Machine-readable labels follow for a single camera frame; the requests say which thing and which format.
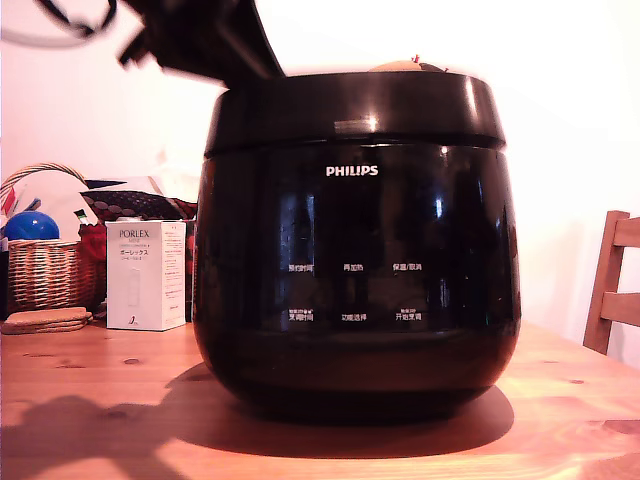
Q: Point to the white Porlex box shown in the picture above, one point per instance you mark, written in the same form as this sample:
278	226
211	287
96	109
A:
142	280

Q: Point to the red patterned bag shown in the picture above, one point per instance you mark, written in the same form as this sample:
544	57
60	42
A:
92	250

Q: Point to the black Philips rice cooker body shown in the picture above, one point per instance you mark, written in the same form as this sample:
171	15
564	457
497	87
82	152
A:
360	230

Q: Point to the white paper card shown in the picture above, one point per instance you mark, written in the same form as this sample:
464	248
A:
52	192

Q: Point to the blue ball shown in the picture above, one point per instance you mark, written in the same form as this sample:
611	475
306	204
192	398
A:
32	226

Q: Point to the dark dotted fabric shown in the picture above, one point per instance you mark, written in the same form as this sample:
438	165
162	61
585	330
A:
135	202

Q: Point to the stack of cork coasters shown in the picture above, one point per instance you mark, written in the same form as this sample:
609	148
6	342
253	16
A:
47	320

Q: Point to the black rice cooker lid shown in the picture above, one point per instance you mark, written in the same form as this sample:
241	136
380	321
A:
350	107

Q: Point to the wooden chair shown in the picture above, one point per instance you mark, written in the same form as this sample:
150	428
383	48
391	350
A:
610	300

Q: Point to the brown patterned round object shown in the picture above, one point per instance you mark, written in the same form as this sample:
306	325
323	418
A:
395	66

